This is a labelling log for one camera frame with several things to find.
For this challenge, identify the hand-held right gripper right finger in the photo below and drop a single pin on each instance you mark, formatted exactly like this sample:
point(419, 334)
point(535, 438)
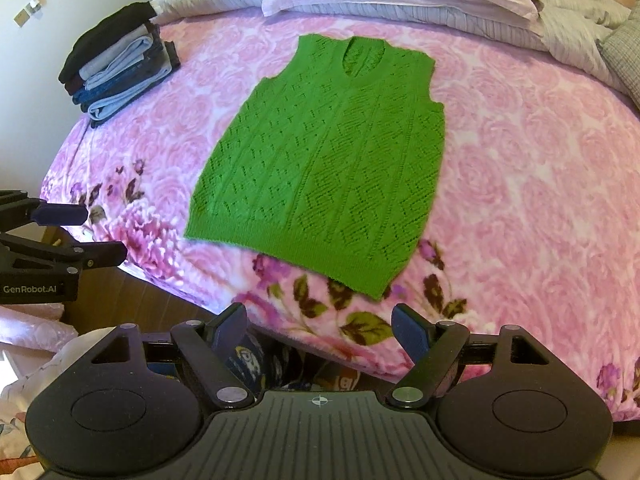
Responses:
point(410, 332)

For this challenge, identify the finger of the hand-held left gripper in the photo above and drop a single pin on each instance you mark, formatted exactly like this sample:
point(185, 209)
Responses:
point(60, 214)
point(100, 255)

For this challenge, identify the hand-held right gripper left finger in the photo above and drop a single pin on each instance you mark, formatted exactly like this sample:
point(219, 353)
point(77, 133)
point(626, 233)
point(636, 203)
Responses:
point(227, 332)

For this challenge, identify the green knitted vest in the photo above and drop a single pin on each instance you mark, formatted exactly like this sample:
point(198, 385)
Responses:
point(320, 160)

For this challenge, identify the white floral cloth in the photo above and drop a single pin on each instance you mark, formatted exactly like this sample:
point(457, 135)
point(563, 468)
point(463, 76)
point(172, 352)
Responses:
point(30, 410)

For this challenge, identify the stack of folded clothes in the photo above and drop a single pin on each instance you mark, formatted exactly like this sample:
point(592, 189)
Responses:
point(115, 70)

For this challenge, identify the pink floral blanket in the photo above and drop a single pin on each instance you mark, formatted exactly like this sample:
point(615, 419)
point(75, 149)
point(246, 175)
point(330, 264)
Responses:
point(525, 185)

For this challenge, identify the white plug-in device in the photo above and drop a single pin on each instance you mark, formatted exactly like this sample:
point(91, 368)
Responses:
point(34, 5)

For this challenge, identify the grey striped duvet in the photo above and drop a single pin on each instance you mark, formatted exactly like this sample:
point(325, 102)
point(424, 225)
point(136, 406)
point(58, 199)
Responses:
point(565, 25)

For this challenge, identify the grey checked pillow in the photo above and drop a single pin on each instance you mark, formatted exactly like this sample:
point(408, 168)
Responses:
point(625, 55)

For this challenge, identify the gold wall switch plate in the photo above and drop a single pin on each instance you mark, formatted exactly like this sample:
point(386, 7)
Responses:
point(21, 16)

